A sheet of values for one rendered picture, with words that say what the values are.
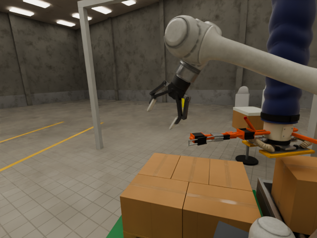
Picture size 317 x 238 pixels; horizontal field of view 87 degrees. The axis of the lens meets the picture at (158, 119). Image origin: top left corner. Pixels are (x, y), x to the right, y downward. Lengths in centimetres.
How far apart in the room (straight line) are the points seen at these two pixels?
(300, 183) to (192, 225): 85
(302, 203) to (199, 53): 127
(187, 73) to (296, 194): 112
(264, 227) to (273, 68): 57
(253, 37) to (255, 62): 1027
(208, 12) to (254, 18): 246
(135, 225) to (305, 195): 139
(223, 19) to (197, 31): 1081
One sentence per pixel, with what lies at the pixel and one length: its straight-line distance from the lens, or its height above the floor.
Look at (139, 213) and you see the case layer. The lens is 178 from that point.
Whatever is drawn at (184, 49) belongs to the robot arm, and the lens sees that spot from 48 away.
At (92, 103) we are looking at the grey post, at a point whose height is 114.
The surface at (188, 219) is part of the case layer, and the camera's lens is 164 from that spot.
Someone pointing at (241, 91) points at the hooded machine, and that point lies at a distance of 913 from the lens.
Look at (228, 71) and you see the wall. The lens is 1076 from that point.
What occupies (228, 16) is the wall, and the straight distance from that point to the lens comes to 1127.
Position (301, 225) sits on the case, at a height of 61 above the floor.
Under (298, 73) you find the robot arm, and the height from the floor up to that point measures 160.
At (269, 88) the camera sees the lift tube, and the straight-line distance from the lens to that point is 137.
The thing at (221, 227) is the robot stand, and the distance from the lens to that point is 121.
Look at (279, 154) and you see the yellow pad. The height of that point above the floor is 110.
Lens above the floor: 160
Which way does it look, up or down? 13 degrees down
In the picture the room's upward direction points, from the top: 2 degrees counter-clockwise
